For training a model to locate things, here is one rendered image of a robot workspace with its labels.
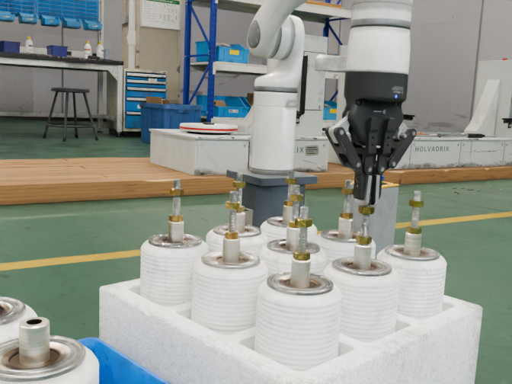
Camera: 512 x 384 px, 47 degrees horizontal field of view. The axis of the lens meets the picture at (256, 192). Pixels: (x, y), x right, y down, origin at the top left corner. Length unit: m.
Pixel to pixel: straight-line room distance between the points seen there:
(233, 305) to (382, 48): 0.35
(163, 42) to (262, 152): 6.04
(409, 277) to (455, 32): 6.65
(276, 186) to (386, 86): 0.55
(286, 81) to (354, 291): 0.60
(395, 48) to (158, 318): 0.43
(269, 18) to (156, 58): 6.01
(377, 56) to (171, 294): 0.41
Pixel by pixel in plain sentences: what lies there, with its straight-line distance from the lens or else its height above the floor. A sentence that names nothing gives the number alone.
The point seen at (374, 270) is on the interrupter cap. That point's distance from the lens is 0.75.
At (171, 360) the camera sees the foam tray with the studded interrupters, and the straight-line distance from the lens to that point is 0.76.
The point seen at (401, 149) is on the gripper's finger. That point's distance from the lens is 0.76.
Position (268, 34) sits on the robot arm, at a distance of 1.20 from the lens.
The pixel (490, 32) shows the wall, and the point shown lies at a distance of 7.11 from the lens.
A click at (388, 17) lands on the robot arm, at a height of 0.55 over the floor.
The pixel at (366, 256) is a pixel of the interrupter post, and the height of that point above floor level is 0.27.
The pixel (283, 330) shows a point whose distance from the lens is 0.65.
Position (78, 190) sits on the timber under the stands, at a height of 0.04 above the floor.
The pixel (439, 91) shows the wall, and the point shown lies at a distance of 7.46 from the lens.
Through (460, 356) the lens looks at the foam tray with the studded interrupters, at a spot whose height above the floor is 0.12.
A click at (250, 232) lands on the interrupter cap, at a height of 0.25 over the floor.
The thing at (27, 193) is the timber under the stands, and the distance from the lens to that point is 2.50.
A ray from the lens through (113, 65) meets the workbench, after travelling 6.17.
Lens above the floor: 0.46
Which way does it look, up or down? 9 degrees down
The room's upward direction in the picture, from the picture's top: 3 degrees clockwise
